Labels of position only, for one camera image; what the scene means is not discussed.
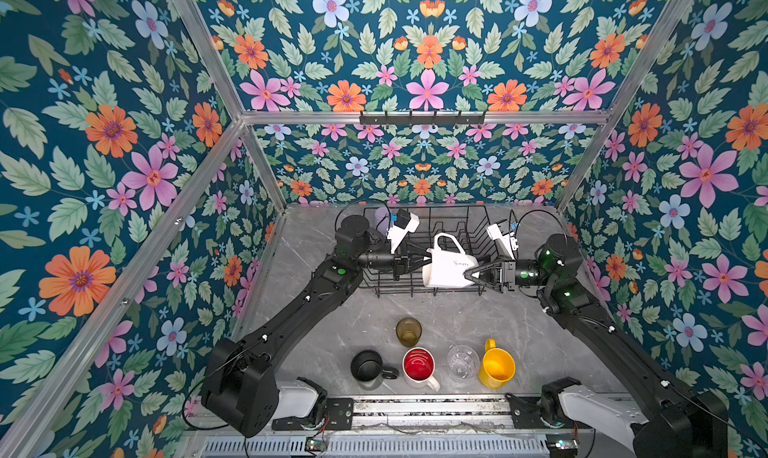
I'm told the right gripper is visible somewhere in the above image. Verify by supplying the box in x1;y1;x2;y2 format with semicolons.
461;253;556;302

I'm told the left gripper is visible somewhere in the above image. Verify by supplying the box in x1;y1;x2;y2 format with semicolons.
353;236;438;281

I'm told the lilac plastic cup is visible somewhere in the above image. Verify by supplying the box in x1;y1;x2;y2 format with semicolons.
374;206;391;237

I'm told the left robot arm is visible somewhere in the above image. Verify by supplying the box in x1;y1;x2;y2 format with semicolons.
200;208;429;438

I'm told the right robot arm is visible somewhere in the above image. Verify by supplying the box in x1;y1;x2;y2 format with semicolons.
463;234;728;457

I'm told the olive green glass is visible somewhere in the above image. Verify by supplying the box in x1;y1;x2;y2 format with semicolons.
395;317;422;348

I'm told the clear drinking glass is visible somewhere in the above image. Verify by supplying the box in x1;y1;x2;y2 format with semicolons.
447;344;480;379

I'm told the yellow mug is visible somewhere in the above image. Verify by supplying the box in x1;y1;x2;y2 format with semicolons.
478;339;517;390

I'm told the red white mug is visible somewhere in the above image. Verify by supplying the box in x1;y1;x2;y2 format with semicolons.
401;347;441;392

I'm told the black mug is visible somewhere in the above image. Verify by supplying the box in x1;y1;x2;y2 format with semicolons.
350;350;400;390

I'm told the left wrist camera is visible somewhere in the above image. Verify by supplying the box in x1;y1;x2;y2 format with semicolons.
386;208;420;254

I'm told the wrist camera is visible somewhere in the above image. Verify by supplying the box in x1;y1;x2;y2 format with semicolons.
386;208;420;254
486;223;519;261

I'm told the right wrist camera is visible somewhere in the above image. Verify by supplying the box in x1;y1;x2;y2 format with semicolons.
486;223;519;261

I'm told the black wire dish rack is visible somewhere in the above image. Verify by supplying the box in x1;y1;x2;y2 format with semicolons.
362;205;499;297

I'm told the wall hook rail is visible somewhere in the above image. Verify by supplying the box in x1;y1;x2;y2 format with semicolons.
358;110;486;127

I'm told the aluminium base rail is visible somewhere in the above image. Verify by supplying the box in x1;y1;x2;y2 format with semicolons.
179;393;679;435

